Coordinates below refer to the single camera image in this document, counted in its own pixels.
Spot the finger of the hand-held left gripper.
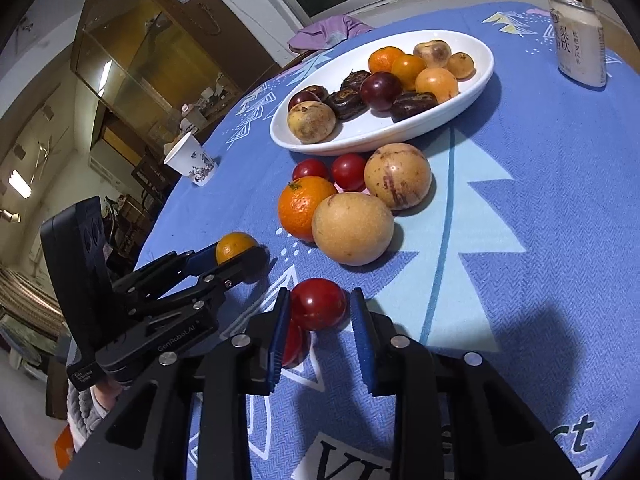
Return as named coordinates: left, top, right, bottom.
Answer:
left=125, top=245, right=271, bottom=322
left=111, top=247, right=223, bottom=302

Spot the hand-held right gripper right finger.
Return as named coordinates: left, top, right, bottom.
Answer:
left=349, top=286, right=581, bottom=480

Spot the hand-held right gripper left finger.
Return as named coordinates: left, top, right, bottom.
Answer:
left=60, top=286, right=293, bottom=480

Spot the small orange citrus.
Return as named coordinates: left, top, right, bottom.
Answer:
left=215, top=231, right=259, bottom=265

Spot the white oval plate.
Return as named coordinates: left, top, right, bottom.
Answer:
left=270, top=30, right=495, bottom=156

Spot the dark red plum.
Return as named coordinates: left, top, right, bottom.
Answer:
left=360, top=71, right=403, bottom=111
left=289, top=86, right=330, bottom=111

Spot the dark brown water chestnut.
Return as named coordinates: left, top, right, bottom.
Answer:
left=389, top=91, right=438, bottom=123
left=324, top=87, right=368, bottom=121
left=341, top=70, right=372, bottom=91

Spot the large pale orange citrus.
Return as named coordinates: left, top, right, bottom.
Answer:
left=415, top=67, right=459, bottom=103

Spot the small brown longan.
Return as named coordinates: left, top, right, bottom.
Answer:
left=445, top=52, right=476, bottom=81

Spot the person's left forearm grey sleeve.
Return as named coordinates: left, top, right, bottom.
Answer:
left=65, top=380, right=126, bottom=453

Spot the orange mandarin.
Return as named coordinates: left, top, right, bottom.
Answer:
left=278, top=176, right=338, bottom=243
left=368, top=46, right=406, bottom=73

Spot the white printed paper cup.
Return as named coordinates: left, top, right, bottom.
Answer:
left=163, top=131, right=217, bottom=187

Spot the mottled brown round fruit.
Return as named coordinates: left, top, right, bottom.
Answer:
left=413, top=40, right=452, bottom=69
left=287, top=101, right=336, bottom=144

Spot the large tan passion fruit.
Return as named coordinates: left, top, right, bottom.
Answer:
left=363, top=143, right=432, bottom=211

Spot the blue printed tablecloth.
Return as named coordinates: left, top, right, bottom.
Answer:
left=135, top=0, right=640, bottom=480

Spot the wooden glass cabinet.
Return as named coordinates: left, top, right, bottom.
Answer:
left=70, top=0, right=281, bottom=171

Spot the purple cloth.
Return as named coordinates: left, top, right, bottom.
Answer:
left=289, top=15, right=373, bottom=52

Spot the white drink can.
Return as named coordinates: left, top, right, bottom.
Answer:
left=547, top=0, right=608, bottom=88

